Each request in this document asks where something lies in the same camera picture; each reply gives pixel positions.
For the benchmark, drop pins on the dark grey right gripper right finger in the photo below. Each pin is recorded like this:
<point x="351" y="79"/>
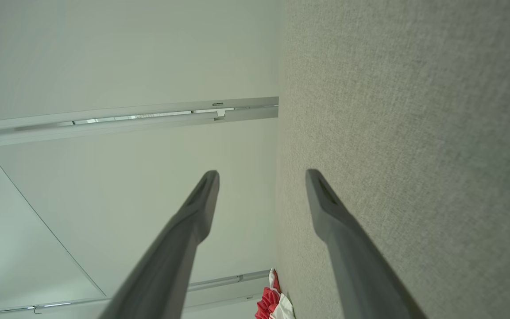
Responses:
<point x="361" y="274"/>

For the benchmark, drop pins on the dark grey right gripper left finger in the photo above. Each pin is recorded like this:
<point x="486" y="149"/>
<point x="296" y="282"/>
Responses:
<point x="162" y="270"/>

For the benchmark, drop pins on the red white sports shorts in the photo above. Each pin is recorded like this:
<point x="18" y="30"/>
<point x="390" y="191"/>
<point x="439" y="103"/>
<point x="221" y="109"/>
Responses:
<point x="269" y="303"/>

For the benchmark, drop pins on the grey fabric sofa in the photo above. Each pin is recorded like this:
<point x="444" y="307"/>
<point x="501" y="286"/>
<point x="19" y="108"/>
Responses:
<point x="414" y="133"/>

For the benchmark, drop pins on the long white metal rail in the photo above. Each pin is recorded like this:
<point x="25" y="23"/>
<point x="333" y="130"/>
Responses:
<point x="219" y="283"/>
<point x="104" y="126"/>

